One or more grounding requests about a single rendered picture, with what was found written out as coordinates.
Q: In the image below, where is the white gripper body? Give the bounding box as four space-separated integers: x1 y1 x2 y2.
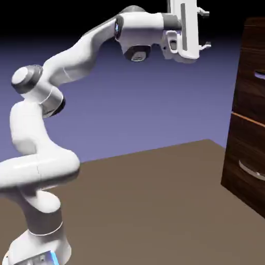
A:
167 0 201 61

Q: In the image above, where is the dark wood drawer front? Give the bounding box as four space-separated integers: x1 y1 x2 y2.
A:
231 18 265 125
220 113 265 218

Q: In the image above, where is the dark wood cabinet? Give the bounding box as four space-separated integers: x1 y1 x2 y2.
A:
220 17 265 219

